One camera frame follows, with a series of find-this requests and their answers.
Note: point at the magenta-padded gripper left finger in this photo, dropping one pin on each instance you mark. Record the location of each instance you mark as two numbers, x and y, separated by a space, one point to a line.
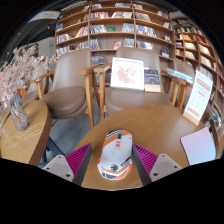
61 165

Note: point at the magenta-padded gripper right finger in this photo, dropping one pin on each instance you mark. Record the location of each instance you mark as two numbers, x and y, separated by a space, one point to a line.
161 165

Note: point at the white orange patterned computer mouse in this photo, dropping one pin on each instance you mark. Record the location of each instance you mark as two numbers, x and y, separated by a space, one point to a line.
115 155

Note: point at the pink blue gradient mouse pad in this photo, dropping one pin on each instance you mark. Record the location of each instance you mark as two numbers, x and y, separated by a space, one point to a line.
199 146

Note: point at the round wooden side table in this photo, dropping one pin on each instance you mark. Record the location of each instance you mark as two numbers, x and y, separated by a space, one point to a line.
28 143

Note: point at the glass vase with pink blossoms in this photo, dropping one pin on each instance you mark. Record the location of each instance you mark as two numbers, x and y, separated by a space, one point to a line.
19 118

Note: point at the stack of colourful books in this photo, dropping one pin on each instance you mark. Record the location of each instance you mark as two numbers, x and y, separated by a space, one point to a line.
216 118

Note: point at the taupe wooden armchair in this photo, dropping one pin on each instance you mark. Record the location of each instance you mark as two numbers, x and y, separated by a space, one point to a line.
133 98
182 66
71 73

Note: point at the white sign on wooden base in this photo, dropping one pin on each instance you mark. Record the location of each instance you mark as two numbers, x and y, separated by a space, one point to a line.
199 96

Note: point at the dark cover book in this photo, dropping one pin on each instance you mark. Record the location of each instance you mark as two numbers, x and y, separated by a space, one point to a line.
152 78

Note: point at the light blue flat book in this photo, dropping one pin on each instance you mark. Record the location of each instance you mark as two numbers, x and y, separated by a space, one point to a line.
180 75

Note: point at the white framed floral picture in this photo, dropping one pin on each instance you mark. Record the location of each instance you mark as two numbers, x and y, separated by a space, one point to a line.
127 74

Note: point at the curved wooden bookshelf unit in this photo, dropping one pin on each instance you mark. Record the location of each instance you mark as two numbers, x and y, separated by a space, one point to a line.
196 50

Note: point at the wide wooden bookshelf unit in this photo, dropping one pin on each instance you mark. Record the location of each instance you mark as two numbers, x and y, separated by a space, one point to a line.
113 30

